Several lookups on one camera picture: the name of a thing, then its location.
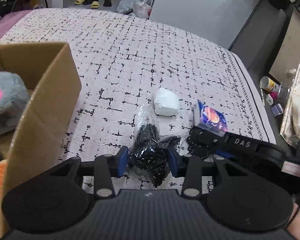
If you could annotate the dark grey panel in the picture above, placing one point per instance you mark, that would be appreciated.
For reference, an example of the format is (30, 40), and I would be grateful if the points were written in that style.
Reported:
(260, 35)

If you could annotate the black framed wooden board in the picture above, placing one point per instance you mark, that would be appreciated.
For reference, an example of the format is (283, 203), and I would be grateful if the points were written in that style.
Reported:
(292, 45)

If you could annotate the black items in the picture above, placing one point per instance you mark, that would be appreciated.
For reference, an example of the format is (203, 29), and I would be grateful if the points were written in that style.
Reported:
(150, 152)

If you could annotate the small pink item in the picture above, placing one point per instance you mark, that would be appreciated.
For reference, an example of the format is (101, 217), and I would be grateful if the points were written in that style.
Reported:
(274, 96)

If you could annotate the patterned clear plastic bag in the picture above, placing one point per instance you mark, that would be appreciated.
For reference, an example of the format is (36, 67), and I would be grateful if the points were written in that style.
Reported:
(296, 110)

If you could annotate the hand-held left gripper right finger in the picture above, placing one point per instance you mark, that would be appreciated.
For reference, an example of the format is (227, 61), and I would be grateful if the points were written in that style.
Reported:
(173, 162)

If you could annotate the purple cube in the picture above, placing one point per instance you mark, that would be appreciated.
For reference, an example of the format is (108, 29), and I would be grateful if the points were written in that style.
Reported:
(277, 110)

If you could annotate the pink bed sheet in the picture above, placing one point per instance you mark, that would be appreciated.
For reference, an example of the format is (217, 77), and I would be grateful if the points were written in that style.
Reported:
(7, 27)

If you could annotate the white tissue pack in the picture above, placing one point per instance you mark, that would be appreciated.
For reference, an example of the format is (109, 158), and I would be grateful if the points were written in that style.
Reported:
(166, 102)

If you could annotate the black patterned white bed blanket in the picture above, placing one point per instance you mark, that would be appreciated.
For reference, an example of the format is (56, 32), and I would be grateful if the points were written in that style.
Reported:
(145, 62)

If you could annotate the black slipper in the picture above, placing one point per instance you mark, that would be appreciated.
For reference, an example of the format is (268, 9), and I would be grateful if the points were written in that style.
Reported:
(88, 0)
(107, 2)

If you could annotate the brown cardboard box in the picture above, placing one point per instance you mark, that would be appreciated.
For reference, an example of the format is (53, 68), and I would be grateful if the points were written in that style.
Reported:
(40, 120)

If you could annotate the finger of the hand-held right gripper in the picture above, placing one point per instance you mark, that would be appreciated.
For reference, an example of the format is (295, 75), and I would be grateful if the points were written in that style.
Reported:
(207, 138)
(200, 150)

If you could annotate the white charger cube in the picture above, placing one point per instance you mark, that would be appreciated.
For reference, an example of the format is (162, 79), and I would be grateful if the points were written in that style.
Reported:
(269, 100)

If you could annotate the grey blue plush toy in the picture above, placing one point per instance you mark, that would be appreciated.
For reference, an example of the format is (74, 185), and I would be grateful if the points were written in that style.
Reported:
(5, 105)

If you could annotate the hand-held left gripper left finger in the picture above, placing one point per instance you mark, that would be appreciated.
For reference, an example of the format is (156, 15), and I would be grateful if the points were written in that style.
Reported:
(122, 161)

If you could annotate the yellow white can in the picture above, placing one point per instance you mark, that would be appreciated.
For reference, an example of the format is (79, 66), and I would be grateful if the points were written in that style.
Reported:
(268, 83)

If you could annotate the blue printed tissue pack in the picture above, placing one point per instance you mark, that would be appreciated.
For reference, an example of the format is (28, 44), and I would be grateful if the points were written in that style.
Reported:
(212, 117)

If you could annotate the grey plastic bag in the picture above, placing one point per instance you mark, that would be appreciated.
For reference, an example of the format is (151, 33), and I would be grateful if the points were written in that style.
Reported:
(132, 1)

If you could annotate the white plastic bag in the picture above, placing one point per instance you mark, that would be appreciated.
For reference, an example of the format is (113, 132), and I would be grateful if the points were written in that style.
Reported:
(143, 10)

